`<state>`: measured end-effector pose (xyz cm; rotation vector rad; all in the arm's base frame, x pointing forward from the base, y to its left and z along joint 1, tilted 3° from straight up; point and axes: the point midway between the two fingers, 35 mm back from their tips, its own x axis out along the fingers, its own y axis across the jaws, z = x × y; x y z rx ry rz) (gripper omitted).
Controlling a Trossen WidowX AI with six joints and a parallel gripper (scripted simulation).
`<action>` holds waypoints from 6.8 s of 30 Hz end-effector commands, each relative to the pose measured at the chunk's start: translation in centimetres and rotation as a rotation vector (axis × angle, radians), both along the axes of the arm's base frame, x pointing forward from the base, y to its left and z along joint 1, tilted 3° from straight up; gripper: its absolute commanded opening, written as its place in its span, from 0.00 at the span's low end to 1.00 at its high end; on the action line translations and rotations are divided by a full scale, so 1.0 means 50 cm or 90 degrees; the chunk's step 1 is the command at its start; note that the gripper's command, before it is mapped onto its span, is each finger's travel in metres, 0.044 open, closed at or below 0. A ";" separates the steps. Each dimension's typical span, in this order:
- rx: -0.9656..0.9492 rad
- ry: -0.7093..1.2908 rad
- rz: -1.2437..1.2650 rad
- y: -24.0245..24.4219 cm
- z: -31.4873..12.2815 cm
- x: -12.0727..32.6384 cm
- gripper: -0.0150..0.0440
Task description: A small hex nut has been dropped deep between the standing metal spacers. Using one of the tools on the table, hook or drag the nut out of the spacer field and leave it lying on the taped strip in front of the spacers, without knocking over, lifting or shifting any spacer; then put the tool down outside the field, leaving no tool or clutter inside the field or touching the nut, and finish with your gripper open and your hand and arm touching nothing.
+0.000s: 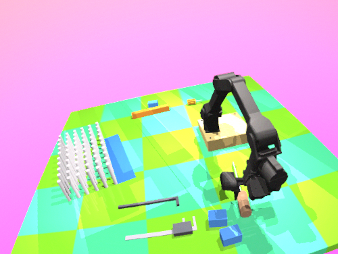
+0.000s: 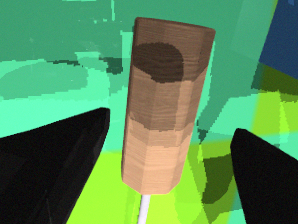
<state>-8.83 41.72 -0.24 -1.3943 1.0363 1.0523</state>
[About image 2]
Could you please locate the blue block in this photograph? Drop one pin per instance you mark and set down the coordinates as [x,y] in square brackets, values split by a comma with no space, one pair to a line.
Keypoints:
[280,50]

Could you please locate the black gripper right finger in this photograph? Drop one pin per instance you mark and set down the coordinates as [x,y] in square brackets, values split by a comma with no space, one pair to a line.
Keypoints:
[266,178]

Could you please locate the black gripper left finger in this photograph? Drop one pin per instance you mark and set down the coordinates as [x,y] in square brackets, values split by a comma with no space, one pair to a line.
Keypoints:
[43,171]

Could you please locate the wooden-handled metal pick tool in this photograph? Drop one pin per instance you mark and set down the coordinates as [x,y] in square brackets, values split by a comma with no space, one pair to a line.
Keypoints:
[166,75]

